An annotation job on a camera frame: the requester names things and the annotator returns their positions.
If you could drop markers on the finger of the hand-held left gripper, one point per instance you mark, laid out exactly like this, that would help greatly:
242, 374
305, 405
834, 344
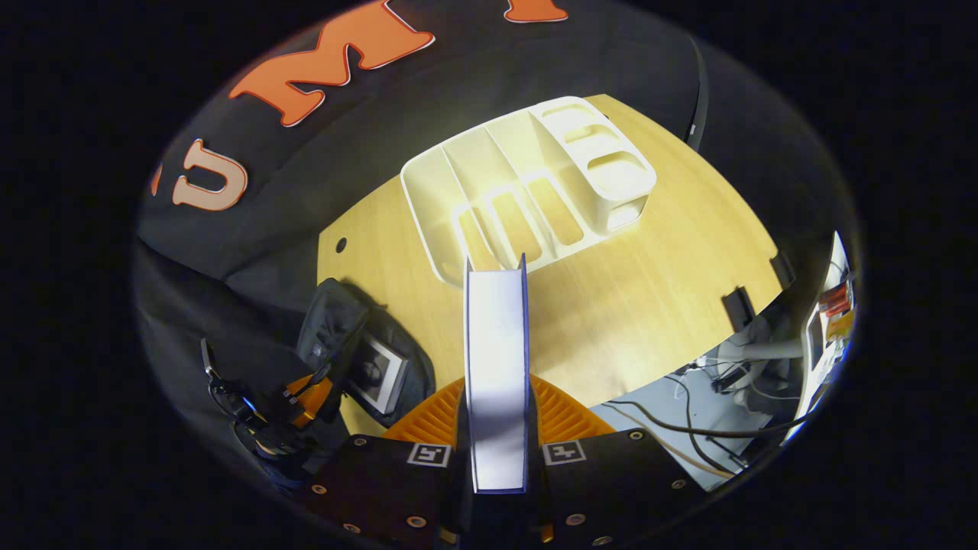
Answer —
313, 397

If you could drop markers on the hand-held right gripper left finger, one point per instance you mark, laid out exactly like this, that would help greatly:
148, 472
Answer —
382, 481

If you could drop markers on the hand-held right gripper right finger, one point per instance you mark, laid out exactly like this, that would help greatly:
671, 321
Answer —
603, 489

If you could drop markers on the portrait cover book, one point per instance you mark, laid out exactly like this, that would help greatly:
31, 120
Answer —
378, 374

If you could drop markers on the black schoolbag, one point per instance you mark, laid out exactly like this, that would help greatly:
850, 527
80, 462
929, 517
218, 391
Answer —
328, 313

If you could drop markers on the blue spine book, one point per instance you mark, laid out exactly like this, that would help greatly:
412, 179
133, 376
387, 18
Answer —
497, 344

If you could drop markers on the white bookshelf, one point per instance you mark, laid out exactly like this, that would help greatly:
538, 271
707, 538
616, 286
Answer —
535, 153

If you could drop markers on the black table clamp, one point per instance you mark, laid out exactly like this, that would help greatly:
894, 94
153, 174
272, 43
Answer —
783, 267
737, 305

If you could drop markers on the orange box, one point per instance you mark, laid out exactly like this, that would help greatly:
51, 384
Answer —
839, 325

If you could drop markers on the red box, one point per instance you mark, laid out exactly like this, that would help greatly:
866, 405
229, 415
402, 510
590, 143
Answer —
834, 302

